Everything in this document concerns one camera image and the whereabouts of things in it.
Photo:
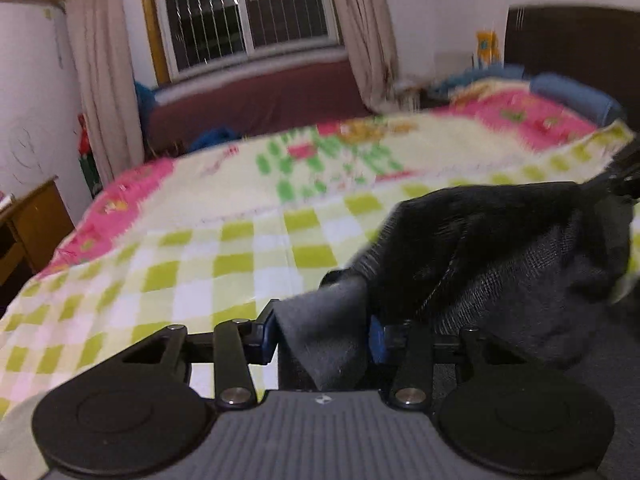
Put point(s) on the dark brown headboard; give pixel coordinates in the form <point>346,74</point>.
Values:
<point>570,45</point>

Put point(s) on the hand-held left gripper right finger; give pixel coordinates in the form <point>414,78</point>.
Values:
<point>380,342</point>

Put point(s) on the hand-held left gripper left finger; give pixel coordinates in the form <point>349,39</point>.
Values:
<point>270,332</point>

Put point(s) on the red and green toy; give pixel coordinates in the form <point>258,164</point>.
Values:
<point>86,142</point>

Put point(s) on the beige curtain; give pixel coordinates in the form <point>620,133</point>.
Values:
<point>102,75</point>
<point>367,40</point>

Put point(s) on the maroon window seat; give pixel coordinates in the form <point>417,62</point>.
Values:
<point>260,97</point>

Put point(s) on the teal cloth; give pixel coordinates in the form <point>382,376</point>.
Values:
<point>470,80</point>

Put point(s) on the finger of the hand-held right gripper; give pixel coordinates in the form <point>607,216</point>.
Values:
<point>622,175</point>

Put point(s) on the blue pillow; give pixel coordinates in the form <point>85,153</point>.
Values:
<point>575,92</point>

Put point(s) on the blue cloth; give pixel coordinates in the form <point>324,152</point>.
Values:
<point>217,139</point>

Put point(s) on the barred window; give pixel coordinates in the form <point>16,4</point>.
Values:
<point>245,10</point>

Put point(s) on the checked printed blanket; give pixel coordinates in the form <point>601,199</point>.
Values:
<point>200,240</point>

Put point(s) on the dark grey checked pants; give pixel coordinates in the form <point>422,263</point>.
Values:
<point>500,260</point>

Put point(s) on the orange packet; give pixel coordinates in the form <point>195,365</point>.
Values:
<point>489,47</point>

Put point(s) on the wooden desk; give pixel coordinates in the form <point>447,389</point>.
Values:
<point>37,225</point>

